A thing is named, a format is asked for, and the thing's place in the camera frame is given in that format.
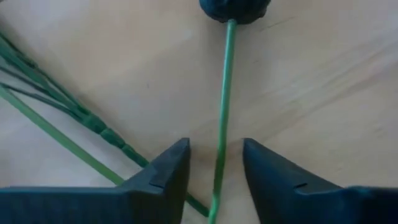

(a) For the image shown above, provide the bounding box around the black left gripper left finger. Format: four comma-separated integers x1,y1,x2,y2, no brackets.
0,138,192,224

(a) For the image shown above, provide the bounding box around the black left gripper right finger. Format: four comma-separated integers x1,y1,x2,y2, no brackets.
242,138,398,224

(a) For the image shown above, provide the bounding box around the blue artificial flower spray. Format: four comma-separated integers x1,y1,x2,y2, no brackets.
0,30,210,218

